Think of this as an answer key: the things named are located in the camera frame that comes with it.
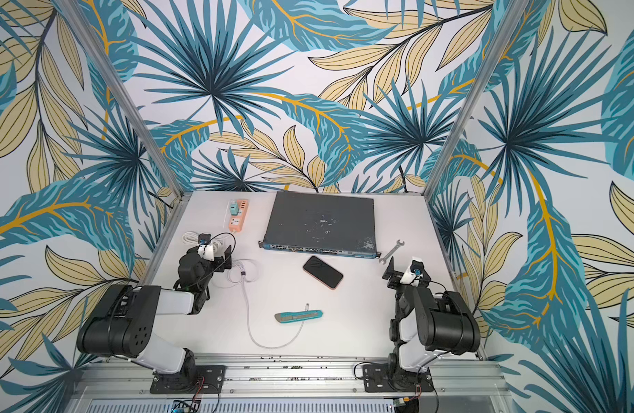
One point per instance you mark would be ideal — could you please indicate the left aluminium frame post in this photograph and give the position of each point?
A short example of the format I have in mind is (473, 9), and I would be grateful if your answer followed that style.
(78, 22)

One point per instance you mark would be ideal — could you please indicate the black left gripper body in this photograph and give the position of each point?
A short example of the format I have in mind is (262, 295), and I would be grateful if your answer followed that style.
(217, 265)

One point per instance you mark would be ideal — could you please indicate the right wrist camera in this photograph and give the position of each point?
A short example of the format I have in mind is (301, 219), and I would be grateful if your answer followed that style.
(414, 274)

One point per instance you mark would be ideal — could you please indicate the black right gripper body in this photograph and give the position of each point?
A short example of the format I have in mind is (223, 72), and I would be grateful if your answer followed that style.
(395, 279)

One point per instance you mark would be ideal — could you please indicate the grey blue network switch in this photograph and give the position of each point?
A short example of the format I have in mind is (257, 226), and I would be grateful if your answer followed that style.
(322, 224)

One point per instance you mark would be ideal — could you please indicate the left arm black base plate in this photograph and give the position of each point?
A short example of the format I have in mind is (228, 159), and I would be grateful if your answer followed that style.
(203, 379)

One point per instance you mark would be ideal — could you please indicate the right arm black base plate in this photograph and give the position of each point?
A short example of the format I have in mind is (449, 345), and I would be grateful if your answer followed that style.
(380, 378)

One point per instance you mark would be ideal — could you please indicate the black phone pink case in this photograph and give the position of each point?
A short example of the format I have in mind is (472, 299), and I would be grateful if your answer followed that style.
(323, 272)

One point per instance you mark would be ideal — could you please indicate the orange power strip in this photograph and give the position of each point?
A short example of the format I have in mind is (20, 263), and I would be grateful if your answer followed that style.
(238, 211)

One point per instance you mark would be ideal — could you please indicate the right aluminium frame post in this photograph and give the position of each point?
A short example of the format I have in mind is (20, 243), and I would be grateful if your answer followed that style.
(487, 67)

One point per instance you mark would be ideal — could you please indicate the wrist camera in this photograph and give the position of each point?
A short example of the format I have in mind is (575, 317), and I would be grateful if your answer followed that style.
(414, 274)
(205, 248)

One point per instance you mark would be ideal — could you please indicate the aluminium front rail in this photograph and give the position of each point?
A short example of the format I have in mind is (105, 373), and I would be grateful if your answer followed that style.
(290, 376)

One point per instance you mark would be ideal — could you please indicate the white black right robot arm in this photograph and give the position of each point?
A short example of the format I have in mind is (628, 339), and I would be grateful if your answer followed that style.
(426, 326)

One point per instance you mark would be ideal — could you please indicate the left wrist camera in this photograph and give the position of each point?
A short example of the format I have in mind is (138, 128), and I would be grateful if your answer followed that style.
(205, 248)

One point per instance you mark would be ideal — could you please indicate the aluminium frame post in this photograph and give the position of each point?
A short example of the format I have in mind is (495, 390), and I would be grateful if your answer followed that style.
(78, 22)
(487, 67)

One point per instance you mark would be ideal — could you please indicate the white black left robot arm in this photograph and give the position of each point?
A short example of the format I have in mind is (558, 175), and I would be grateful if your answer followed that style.
(121, 325)

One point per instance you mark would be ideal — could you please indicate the silver open-end wrench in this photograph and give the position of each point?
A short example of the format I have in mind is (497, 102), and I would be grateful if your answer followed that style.
(398, 245)

